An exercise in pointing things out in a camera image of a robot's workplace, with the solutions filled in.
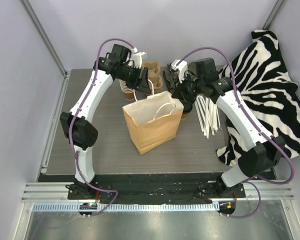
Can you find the white wrapped straws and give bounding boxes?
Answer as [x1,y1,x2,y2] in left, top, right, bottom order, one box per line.
[194,95,222,139]

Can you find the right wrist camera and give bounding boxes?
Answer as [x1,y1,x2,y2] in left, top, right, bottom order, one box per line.
[171,59,188,83]

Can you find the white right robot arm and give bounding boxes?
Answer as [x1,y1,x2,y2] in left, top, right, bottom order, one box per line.
[171,58,285,198]

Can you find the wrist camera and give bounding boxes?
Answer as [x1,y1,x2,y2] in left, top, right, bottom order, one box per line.
[131,47,148,68]
[171,59,188,83]

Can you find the black plastic cup lid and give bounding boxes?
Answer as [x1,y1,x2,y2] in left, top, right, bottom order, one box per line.
[181,101,193,114]

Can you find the stack of white paper cups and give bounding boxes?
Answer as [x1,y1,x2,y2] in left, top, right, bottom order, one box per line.
[119,79,135,101]

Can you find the white cable duct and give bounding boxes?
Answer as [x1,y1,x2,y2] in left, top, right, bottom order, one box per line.
[32,201,220,213]

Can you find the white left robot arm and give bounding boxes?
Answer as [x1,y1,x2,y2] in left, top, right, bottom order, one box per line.
[60,44,151,200]

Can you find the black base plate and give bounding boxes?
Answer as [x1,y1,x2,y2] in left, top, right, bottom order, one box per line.
[65,173,246,205]

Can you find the olive green cloth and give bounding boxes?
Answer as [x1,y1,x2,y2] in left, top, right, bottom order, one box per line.
[162,61,197,93]

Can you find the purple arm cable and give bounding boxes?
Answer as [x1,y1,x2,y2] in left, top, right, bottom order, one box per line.
[68,38,138,218]
[176,46,296,218]

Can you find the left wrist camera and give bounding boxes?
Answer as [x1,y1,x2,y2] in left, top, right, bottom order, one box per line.
[131,47,148,68]

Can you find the brown paper bag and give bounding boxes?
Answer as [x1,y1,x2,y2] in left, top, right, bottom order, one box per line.
[122,91,184,155]

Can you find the stack of pulp cup carriers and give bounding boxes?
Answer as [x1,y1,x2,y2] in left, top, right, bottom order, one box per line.
[143,61,163,94]

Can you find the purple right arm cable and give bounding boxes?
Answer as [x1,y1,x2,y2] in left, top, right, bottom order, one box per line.
[176,46,296,218]

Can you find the zebra print blanket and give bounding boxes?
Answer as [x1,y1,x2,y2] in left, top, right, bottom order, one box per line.
[219,29,300,159]

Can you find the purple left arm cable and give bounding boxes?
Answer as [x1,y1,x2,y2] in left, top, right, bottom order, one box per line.
[68,38,138,218]

